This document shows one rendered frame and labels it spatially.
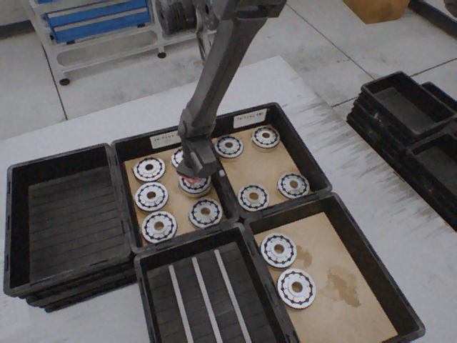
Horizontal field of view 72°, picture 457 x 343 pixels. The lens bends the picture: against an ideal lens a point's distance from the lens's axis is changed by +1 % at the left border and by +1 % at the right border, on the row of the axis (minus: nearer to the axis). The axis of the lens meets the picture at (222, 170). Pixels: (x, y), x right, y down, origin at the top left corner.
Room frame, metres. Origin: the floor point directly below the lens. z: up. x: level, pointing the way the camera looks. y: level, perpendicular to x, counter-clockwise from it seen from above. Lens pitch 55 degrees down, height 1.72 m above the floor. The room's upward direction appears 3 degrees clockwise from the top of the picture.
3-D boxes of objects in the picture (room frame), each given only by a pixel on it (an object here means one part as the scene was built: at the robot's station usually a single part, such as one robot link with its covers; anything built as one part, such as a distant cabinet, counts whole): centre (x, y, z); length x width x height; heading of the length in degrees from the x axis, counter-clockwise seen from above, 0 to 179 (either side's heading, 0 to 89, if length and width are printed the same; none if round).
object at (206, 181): (0.54, 0.09, 0.88); 0.10 x 0.10 x 0.01
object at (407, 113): (1.28, -0.96, 0.37); 0.40 x 0.30 x 0.45; 29
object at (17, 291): (0.40, 0.43, 0.92); 0.40 x 0.30 x 0.02; 22
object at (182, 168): (0.54, 0.09, 1.00); 0.10 x 0.07 x 0.07; 157
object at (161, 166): (0.59, 0.24, 0.86); 0.10 x 0.10 x 0.01
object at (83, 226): (0.40, 0.43, 0.87); 0.40 x 0.30 x 0.11; 22
